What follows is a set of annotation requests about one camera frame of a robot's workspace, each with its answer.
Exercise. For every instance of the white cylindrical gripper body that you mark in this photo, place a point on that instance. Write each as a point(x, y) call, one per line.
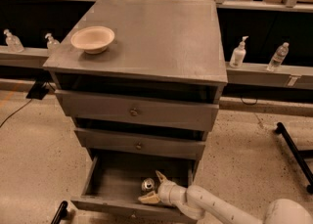
point(166, 190)

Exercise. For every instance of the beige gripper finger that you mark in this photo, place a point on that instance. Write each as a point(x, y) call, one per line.
point(149, 198)
point(161, 177)

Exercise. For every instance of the silver 7up can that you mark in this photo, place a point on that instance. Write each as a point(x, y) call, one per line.
point(148, 185)

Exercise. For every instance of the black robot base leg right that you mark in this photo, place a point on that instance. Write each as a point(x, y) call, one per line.
point(301, 156)

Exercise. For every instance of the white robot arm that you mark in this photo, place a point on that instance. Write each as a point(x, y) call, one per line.
point(195, 202)

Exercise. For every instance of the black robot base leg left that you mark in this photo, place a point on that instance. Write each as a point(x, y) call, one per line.
point(61, 213)

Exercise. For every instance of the grey open bottom drawer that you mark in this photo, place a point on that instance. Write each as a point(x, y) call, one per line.
point(114, 185)

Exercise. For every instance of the grey middle drawer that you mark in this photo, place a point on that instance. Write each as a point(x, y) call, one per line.
point(139, 144)

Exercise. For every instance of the grey top drawer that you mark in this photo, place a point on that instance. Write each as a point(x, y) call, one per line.
point(147, 111)

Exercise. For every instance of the grey wooden drawer cabinet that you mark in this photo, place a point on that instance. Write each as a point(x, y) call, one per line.
point(163, 49)

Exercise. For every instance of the white pump lotion bottle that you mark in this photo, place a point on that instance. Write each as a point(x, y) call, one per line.
point(238, 54)

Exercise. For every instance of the black floor power box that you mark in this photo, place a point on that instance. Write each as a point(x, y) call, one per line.
point(38, 91)

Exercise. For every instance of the beige paper bowl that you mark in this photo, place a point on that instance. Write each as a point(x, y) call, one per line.
point(93, 39)

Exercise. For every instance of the clear plastic water bottle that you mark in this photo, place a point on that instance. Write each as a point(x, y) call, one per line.
point(278, 57)

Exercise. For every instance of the wooden workbench with metal frame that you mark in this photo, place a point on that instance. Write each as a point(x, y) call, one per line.
point(266, 18)

